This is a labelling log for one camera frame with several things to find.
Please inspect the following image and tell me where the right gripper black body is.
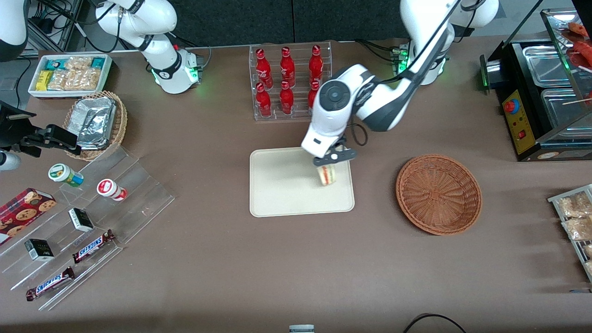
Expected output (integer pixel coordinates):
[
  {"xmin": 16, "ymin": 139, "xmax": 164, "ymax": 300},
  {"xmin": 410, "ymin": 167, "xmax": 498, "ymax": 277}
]
[{"xmin": 0, "ymin": 103, "xmax": 37, "ymax": 151}]

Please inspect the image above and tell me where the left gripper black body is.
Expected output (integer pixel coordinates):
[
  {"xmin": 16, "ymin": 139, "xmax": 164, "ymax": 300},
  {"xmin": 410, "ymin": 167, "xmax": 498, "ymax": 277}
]
[{"xmin": 323, "ymin": 133, "xmax": 348, "ymax": 156}]

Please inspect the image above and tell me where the triangular sandwich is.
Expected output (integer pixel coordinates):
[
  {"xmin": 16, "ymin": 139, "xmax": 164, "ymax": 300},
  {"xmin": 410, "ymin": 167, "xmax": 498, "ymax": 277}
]
[{"xmin": 316, "ymin": 164, "xmax": 337, "ymax": 187}]

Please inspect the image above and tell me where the cream rectangular tray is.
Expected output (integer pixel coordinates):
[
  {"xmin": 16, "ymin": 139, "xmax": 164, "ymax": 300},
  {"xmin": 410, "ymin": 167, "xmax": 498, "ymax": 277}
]
[{"xmin": 249, "ymin": 147, "xmax": 355, "ymax": 218}]

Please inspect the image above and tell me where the oval tan wicker basket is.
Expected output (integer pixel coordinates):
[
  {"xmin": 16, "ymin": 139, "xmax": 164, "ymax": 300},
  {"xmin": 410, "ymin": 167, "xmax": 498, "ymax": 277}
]
[{"xmin": 62, "ymin": 91, "xmax": 128, "ymax": 162}]

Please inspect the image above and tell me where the round brown wicker basket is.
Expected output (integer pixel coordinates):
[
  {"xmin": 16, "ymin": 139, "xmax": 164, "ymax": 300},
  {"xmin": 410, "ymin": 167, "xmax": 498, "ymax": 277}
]
[{"xmin": 395, "ymin": 154, "xmax": 483, "ymax": 236}]

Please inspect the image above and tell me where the tray of packaged snacks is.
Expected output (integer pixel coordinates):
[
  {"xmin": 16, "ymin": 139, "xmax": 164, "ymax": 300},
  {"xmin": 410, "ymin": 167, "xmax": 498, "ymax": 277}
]
[{"xmin": 547, "ymin": 184, "xmax": 592, "ymax": 284}]

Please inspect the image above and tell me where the silver foil wrapped pack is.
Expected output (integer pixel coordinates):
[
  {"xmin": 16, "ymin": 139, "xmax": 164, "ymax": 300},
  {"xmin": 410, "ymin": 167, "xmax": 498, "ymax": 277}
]
[
  {"xmin": 75, "ymin": 97, "xmax": 117, "ymax": 139},
  {"xmin": 75, "ymin": 133, "xmax": 111, "ymax": 150}
]

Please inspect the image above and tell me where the green lidded snack cup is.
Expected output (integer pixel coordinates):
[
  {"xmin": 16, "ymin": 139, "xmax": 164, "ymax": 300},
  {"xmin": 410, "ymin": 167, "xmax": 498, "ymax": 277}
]
[{"xmin": 48, "ymin": 163, "xmax": 85, "ymax": 188}]

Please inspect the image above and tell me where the clear acrylic bottle rack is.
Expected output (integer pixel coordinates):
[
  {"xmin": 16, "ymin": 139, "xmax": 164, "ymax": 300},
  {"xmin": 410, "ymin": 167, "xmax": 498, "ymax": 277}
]
[{"xmin": 249, "ymin": 41, "xmax": 333, "ymax": 122}]

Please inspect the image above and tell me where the red cola bottle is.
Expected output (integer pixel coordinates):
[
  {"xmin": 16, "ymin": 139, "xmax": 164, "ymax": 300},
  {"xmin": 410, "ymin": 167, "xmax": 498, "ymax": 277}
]
[
  {"xmin": 279, "ymin": 47, "xmax": 296, "ymax": 87},
  {"xmin": 255, "ymin": 82, "xmax": 273, "ymax": 118},
  {"xmin": 308, "ymin": 80, "xmax": 321, "ymax": 111},
  {"xmin": 308, "ymin": 45, "xmax": 324, "ymax": 85},
  {"xmin": 256, "ymin": 49, "xmax": 274, "ymax": 89},
  {"xmin": 279, "ymin": 81, "xmax": 295, "ymax": 116}
]

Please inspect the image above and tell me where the clear bag of crackers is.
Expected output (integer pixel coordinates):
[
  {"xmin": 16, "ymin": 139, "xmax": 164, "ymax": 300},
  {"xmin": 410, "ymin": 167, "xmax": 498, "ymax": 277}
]
[
  {"xmin": 70, "ymin": 68, "xmax": 102, "ymax": 92},
  {"xmin": 65, "ymin": 56, "xmax": 93, "ymax": 71},
  {"xmin": 48, "ymin": 69, "xmax": 74, "ymax": 92}
]

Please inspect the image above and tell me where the red cookie box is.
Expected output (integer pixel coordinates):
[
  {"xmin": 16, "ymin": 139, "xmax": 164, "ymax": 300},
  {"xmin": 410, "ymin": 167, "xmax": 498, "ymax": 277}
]
[{"xmin": 0, "ymin": 187, "xmax": 57, "ymax": 246}]

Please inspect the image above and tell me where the red lidded snack cup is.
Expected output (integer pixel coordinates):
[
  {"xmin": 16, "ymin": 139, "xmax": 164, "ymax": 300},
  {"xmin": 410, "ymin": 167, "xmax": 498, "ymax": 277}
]
[{"xmin": 96, "ymin": 179, "xmax": 128, "ymax": 202}]

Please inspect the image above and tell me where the white plastic snack bin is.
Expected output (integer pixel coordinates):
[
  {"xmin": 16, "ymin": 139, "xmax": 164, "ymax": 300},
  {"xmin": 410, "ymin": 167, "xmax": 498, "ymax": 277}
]
[{"xmin": 28, "ymin": 54, "xmax": 113, "ymax": 99}]

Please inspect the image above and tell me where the small black box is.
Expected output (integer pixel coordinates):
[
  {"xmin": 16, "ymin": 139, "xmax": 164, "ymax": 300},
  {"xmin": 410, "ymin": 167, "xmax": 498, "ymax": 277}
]
[
  {"xmin": 68, "ymin": 208, "xmax": 95, "ymax": 233},
  {"xmin": 24, "ymin": 238, "xmax": 55, "ymax": 262}
]

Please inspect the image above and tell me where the clear acrylic stepped stand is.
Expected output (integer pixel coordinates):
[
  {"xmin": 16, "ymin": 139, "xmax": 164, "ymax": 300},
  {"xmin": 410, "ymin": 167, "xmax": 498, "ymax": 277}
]
[{"xmin": 0, "ymin": 145, "xmax": 176, "ymax": 311}]

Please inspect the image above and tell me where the Snickers chocolate bar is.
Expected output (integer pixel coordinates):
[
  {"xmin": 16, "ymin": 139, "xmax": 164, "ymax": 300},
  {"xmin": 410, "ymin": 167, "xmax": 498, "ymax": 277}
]
[
  {"xmin": 72, "ymin": 229, "xmax": 117, "ymax": 265},
  {"xmin": 25, "ymin": 266, "xmax": 76, "ymax": 302}
]

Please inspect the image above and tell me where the black food warmer appliance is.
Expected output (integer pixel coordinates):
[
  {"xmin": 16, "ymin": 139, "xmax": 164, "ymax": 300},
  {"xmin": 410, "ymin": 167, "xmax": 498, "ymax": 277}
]
[{"xmin": 480, "ymin": 7, "xmax": 592, "ymax": 162}]

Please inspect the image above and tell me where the steel warmer pan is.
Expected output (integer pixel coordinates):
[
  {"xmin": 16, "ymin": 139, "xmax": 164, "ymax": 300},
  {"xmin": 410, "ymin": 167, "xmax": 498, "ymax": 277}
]
[
  {"xmin": 522, "ymin": 44, "xmax": 576, "ymax": 87},
  {"xmin": 540, "ymin": 87, "xmax": 592, "ymax": 129}
]

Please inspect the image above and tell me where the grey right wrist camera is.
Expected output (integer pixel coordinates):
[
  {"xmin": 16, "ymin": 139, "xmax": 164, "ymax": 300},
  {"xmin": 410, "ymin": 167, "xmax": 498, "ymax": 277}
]
[{"xmin": 0, "ymin": 150, "xmax": 22, "ymax": 172}]

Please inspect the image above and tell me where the aluminium frame rack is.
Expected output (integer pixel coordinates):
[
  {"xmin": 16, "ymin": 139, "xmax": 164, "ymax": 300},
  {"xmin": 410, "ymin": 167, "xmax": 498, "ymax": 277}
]
[{"xmin": 27, "ymin": 0, "xmax": 89, "ymax": 54}]

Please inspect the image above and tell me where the black loose cable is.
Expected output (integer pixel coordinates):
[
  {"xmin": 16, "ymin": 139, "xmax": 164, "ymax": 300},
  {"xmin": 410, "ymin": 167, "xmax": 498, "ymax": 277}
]
[{"xmin": 402, "ymin": 313, "xmax": 468, "ymax": 333}]

